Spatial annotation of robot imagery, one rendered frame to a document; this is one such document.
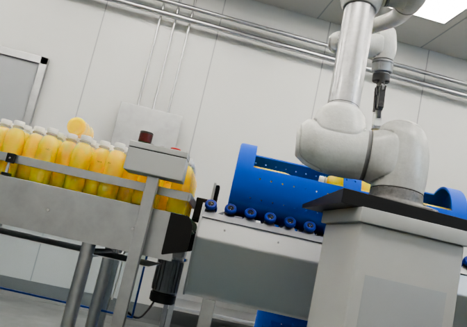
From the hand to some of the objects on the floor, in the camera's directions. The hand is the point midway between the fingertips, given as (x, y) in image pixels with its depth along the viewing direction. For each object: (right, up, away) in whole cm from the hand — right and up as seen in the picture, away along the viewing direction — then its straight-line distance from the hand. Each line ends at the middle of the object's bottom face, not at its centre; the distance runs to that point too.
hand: (377, 119), depth 238 cm
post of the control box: (-110, -119, -68) cm, 175 cm away
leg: (-84, -128, -46) cm, 160 cm away
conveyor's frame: (-175, -110, -38) cm, 210 cm away
